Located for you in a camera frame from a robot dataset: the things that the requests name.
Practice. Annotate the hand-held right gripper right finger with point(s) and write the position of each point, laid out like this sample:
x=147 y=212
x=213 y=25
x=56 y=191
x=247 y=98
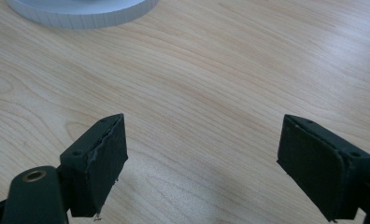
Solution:
x=317 y=165

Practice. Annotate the white stand with hooks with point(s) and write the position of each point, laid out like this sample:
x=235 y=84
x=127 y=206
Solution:
x=80 y=12

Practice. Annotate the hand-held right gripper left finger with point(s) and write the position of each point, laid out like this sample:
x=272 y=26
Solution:
x=94 y=165

